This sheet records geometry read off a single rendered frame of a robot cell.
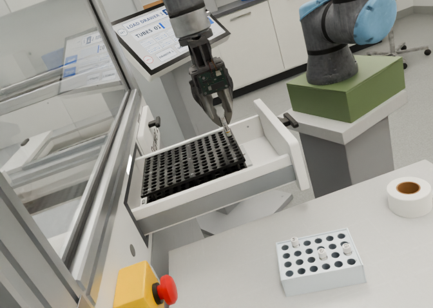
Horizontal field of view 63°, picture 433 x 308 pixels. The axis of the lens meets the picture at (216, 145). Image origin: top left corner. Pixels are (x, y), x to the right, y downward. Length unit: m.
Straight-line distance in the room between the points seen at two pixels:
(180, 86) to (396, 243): 1.28
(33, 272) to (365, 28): 0.81
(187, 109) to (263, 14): 2.23
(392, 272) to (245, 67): 3.34
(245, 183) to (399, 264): 0.29
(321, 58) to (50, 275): 0.89
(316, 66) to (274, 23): 2.80
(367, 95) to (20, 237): 0.92
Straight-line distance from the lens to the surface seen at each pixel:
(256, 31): 3.81
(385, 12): 0.97
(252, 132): 0.91
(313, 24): 1.05
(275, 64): 3.92
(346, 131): 1.02
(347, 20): 0.96
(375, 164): 1.23
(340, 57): 1.08
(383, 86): 1.13
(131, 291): 0.51
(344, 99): 1.02
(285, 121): 0.78
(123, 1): 2.36
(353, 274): 0.60
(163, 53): 1.59
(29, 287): 0.38
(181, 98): 1.73
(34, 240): 0.40
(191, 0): 0.71
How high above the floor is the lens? 1.23
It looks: 25 degrees down
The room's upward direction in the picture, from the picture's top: 20 degrees counter-clockwise
